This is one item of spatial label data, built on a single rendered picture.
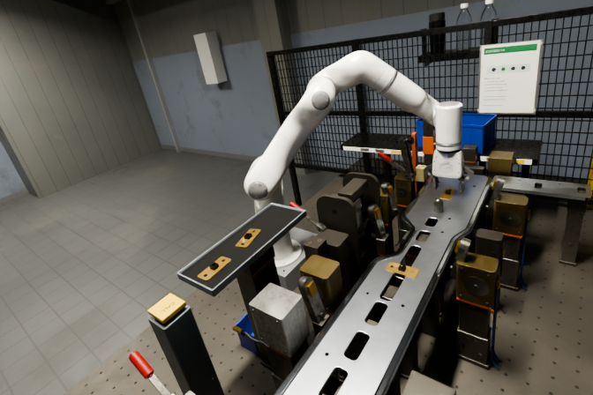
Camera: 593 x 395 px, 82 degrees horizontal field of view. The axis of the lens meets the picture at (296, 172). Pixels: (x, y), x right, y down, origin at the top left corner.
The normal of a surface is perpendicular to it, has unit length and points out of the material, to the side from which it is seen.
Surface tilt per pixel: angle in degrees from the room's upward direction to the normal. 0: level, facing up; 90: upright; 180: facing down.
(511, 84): 90
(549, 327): 0
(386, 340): 0
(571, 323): 0
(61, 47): 90
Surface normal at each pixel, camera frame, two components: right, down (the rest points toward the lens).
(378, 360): -0.17, -0.91
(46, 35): 0.78, 0.12
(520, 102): -0.59, 0.41
